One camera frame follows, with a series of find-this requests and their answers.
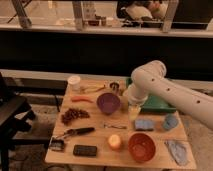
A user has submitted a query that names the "yellow banana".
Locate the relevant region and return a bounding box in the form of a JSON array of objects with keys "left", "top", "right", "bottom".
[{"left": 80, "top": 85, "right": 106, "bottom": 94}]

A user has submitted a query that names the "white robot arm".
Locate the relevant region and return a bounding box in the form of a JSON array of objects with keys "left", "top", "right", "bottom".
[{"left": 125, "top": 60, "right": 213, "bottom": 130}]

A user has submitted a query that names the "purple bowl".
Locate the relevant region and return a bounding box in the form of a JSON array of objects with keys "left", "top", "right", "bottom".
[{"left": 96, "top": 93, "right": 121, "bottom": 114}]

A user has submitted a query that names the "orange bowl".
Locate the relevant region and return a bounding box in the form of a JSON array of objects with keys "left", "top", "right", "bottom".
[{"left": 128, "top": 133, "right": 156, "bottom": 163}]

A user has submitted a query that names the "blue sponge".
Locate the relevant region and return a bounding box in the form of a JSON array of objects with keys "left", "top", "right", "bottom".
[{"left": 134, "top": 119, "right": 154, "bottom": 131}]

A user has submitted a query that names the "green plastic tray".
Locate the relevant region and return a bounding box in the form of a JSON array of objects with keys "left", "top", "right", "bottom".
[{"left": 125, "top": 78, "right": 176, "bottom": 113}]

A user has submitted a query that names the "small metal cup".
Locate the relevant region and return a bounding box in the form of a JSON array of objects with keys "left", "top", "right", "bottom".
[{"left": 110, "top": 82, "right": 120, "bottom": 93}]

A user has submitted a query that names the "metal clip tool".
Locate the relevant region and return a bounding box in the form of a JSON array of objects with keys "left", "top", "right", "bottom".
[{"left": 103, "top": 123, "right": 127, "bottom": 129}]

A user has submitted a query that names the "yellow apple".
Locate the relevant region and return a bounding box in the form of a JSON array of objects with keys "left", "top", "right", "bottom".
[{"left": 108, "top": 134, "right": 122, "bottom": 150}]

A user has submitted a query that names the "blue cup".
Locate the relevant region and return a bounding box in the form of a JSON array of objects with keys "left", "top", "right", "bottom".
[{"left": 162, "top": 114, "right": 178, "bottom": 130}]

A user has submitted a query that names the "wooden table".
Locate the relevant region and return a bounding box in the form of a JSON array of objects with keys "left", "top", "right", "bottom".
[{"left": 45, "top": 86, "right": 196, "bottom": 170}]

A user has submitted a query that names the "bunch of dark grapes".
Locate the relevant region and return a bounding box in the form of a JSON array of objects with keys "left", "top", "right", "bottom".
[{"left": 61, "top": 108, "right": 90, "bottom": 125}]

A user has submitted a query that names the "blue-grey cloth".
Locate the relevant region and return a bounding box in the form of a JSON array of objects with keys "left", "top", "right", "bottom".
[{"left": 165, "top": 140, "right": 188, "bottom": 166}]

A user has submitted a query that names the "white plastic cup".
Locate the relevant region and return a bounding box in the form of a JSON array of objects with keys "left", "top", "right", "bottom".
[{"left": 68, "top": 75, "right": 81, "bottom": 91}]

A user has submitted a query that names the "black rectangular block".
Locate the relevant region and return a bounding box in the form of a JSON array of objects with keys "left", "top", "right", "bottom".
[{"left": 73, "top": 145, "right": 97, "bottom": 157}]

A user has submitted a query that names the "small black brush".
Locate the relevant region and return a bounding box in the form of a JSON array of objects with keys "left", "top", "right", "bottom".
[{"left": 49, "top": 138, "right": 65, "bottom": 152}]

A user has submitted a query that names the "black chair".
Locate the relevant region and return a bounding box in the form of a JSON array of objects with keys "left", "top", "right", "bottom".
[{"left": 0, "top": 73, "right": 35, "bottom": 171}]

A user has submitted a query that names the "black handled kitchen tool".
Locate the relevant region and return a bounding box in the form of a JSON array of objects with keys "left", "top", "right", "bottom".
[{"left": 55, "top": 127, "right": 95, "bottom": 139}]

